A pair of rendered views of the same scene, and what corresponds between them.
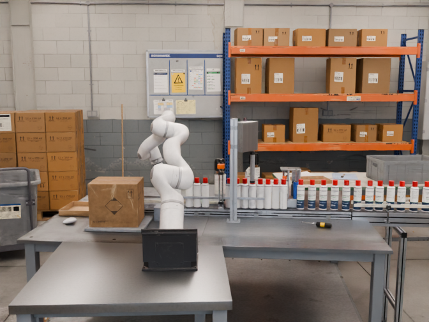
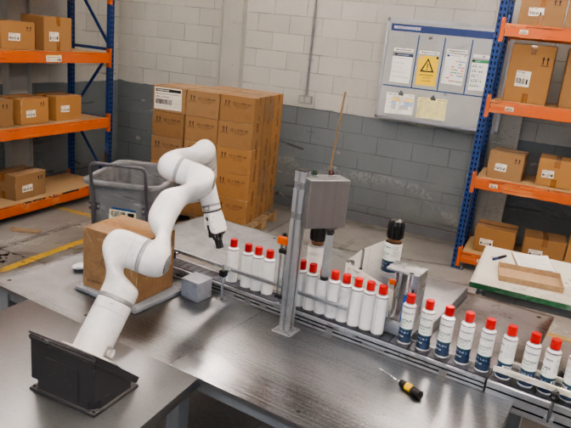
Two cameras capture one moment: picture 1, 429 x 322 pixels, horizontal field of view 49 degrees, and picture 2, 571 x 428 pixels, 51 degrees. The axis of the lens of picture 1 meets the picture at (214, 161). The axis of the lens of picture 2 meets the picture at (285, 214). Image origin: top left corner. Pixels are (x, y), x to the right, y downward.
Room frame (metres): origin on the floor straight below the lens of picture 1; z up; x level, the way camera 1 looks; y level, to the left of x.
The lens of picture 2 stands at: (0.97, -1.03, 1.97)
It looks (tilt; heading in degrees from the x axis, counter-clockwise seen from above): 16 degrees down; 25
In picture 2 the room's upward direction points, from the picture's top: 6 degrees clockwise
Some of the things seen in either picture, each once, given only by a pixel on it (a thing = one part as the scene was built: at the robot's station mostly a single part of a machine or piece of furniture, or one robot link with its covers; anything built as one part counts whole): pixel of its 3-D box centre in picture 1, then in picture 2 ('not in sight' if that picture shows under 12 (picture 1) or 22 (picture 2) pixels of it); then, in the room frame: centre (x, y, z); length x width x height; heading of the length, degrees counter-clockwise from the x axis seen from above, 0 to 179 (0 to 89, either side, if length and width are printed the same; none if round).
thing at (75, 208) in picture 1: (87, 208); not in sight; (3.23, 0.90, 0.85); 0.30 x 0.26 x 0.04; 85
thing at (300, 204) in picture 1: (300, 194); (407, 318); (3.10, -0.58, 0.98); 0.05 x 0.05 x 0.20
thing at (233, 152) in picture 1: (233, 170); (294, 252); (3.00, -0.12, 1.16); 0.04 x 0.04 x 0.67; 85
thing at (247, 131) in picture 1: (244, 136); (322, 200); (3.05, -0.19, 1.38); 0.17 x 0.10 x 0.19; 140
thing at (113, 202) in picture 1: (117, 200); (128, 256); (2.90, 0.61, 0.99); 0.30 x 0.24 x 0.27; 89
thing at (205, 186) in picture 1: (205, 192); (268, 272); (3.16, 0.06, 0.98); 0.05 x 0.05 x 0.20
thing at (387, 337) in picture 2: (228, 210); (295, 308); (3.15, -0.09, 0.86); 1.65 x 0.08 x 0.04; 85
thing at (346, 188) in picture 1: (346, 195); (486, 345); (3.08, -0.88, 0.98); 0.05 x 0.05 x 0.20
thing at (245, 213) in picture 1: (227, 211); (295, 310); (3.15, -0.09, 0.85); 1.65 x 0.11 x 0.05; 85
